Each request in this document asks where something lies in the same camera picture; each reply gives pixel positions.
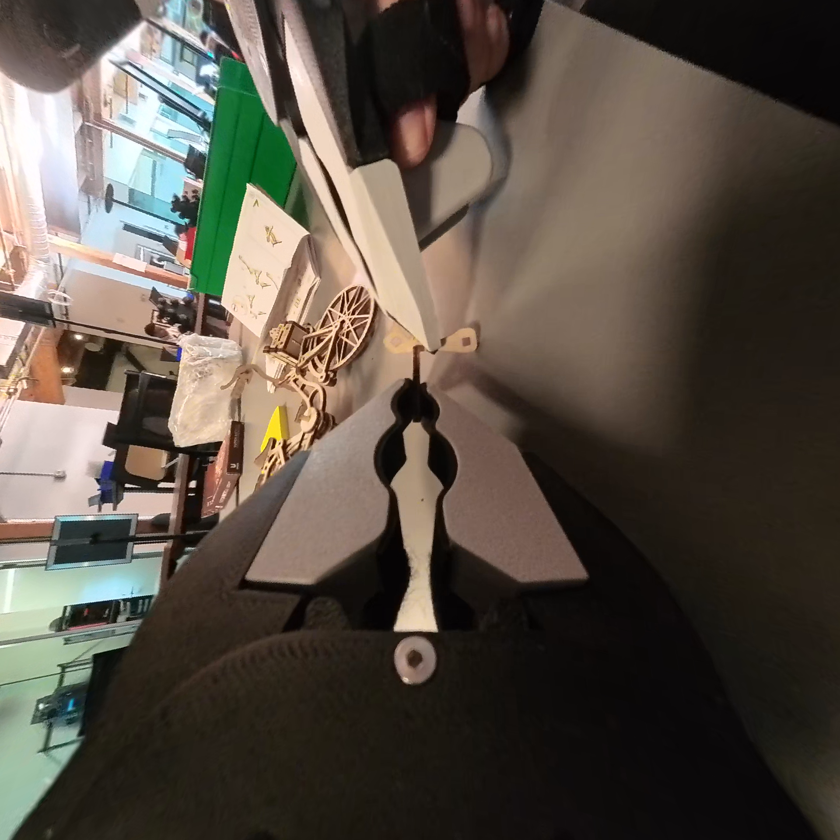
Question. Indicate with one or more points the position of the black chair tan seat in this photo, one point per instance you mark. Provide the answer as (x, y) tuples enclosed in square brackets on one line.
[(141, 420)]

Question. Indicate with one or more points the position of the clear plastic bag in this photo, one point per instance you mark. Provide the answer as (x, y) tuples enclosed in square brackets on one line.
[(200, 394)]

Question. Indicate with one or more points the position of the wooden crank-shaped model part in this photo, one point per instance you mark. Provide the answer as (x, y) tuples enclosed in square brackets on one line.
[(463, 341)]

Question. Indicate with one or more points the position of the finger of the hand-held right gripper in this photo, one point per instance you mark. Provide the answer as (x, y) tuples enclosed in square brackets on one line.
[(394, 249), (338, 210)]

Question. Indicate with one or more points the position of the green plastic bin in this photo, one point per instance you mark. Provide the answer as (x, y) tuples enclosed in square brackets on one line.
[(236, 151)]

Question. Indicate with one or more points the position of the white instruction booklet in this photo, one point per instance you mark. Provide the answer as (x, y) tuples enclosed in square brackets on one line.
[(262, 262)]

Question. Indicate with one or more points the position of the person's right hand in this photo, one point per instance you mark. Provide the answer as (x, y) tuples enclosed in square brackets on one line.
[(485, 39)]

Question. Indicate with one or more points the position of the flat monitor screen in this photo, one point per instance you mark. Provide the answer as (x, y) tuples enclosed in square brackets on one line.
[(92, 544)]

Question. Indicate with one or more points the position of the yellow block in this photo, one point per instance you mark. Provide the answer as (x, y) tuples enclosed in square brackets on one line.
[(277, 426)]

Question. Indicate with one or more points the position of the wooden bicycle model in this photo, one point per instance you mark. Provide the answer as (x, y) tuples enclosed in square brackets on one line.
[(289, 338)]

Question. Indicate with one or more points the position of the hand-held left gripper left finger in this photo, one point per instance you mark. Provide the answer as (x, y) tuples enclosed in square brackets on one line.
[(315, 512)]

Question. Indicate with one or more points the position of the dark brown cardboard box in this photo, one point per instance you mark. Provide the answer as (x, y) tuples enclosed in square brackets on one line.
[(226, 472)]

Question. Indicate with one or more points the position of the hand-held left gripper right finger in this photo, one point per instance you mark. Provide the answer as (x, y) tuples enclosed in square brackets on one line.
[(518, 512)]

